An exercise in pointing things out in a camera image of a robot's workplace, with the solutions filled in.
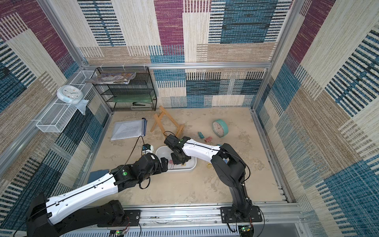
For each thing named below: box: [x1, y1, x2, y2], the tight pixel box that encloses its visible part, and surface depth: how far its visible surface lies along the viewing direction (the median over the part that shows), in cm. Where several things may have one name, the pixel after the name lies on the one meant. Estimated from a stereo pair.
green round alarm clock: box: [211, 118, 229, 139], surface depth 100 cm
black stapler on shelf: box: [132, 102, 152, 107], surface depth 113 cm
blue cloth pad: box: [87, 168, 110, 184], surface depth 89 cm
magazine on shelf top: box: [84, 72, 137, 85], surface depth 88 cm
